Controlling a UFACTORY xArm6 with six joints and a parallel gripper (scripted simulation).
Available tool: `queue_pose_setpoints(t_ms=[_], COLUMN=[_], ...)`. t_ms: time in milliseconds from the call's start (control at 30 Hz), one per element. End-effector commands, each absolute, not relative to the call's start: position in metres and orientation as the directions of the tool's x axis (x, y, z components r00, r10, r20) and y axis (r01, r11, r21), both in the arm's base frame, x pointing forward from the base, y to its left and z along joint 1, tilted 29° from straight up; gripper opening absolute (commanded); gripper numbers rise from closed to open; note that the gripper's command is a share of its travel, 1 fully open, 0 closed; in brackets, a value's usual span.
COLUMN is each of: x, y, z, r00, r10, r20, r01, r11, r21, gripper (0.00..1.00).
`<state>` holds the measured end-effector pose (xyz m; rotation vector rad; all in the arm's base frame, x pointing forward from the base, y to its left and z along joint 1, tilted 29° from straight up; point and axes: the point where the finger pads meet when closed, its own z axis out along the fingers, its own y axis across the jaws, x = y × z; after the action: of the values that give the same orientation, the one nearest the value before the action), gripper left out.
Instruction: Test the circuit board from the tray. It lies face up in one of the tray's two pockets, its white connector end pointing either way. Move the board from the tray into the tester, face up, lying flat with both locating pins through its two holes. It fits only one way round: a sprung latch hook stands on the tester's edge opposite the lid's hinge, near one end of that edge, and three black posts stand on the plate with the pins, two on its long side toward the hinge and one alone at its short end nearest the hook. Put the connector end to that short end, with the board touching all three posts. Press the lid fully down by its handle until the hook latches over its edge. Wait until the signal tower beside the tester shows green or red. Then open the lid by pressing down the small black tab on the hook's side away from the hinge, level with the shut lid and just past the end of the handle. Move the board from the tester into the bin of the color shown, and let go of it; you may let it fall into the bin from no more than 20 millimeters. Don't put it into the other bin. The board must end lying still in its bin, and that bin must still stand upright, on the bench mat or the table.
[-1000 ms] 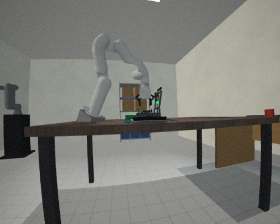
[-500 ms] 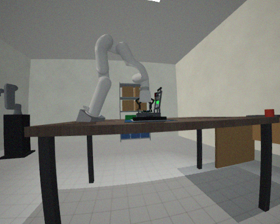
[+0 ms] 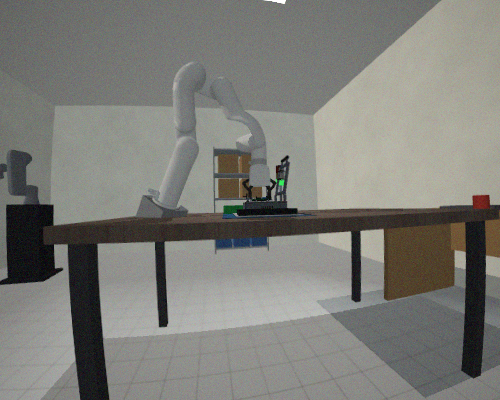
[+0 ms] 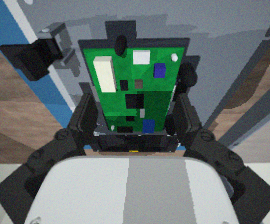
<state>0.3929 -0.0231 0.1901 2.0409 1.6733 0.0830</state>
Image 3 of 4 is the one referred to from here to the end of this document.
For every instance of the green bin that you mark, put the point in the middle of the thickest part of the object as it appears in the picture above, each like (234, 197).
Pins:
(232, 209)

